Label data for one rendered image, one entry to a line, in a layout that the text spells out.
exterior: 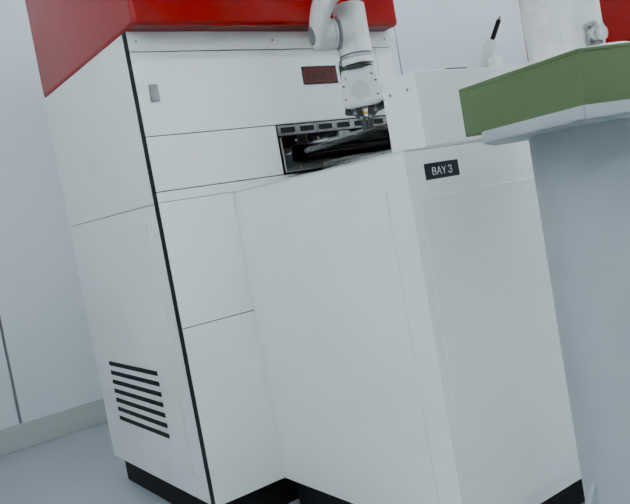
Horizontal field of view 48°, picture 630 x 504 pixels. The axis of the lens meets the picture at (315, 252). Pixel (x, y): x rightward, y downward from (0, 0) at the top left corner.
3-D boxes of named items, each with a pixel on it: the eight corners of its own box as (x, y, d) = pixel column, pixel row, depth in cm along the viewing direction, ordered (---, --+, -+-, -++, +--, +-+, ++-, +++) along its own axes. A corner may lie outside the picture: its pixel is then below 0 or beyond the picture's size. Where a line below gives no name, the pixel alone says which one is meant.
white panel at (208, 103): (154, 204, 169) (121, 34, 166) (404, 166, 216) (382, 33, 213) (159, 202, 166) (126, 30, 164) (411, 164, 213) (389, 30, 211)
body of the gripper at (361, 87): (335, 66, 180) (343, 110, 181) (375, 57, 178) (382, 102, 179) (341, 70, 188) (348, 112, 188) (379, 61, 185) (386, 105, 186)
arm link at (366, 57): (335, 57, 180) (337, 69, 180) (369, 49, 178) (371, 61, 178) (341, 62, 188) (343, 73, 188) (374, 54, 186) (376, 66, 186)
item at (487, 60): (480, 93, 189) (472, 43, 188) (490, 93, 192) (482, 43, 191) (498, 88, 184) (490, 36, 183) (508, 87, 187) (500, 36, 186)
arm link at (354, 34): (344, 53, 177) (377, 49, 180) (334, -1, 176) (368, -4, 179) (332, 61, 185) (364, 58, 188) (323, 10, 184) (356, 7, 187)
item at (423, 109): (391, 155, 138) (379, 83, 137) (562, 132, 170) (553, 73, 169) (425, 147, 131) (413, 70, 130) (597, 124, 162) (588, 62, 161)
